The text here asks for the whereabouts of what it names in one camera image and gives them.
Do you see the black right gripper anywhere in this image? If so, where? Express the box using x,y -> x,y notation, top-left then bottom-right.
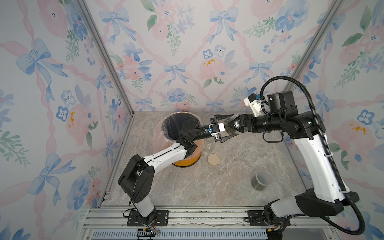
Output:
228,113 -> 283,132

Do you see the beige jar lid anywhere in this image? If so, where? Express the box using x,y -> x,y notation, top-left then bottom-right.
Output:
207,154 -> 221,166

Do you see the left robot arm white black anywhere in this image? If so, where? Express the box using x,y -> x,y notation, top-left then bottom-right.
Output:
118,113 -> 234,222

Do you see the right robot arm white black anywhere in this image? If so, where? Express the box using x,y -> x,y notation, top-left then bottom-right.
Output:
240,91 -> 364,227

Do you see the orange trash bin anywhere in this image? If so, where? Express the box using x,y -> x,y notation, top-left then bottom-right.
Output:
161,111 -> 206,168

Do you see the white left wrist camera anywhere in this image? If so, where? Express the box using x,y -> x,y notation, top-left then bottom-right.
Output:
207,123 -> 226,136

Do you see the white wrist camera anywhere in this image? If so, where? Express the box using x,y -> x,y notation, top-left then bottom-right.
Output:
244,94 -> 267,117
207,123 -> 226,136

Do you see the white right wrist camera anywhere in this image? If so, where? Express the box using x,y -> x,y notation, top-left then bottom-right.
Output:
244,94 -> 267,117

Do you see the black corrugated cable conduit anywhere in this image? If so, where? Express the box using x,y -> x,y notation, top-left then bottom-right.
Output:
259,75 -> 366,236

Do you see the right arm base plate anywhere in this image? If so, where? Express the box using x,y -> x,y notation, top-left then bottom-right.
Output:
244,210 -> 291,228

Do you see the left aluminium corner post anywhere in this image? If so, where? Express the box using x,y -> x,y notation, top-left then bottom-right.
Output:
73,0 -> 135,116

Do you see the aluminium corner post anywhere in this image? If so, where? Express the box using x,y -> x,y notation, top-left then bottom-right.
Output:
73,0 -> 135,116
271,0 -> 346,116

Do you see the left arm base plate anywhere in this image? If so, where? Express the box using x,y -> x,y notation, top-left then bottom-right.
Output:
125,210 -> 170,227

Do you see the aluminium frame rail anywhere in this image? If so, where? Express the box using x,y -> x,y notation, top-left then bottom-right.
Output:
78,206 -> 341,240

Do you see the right aluminium corner post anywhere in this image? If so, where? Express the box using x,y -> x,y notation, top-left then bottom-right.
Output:
271,0 -> 346,116

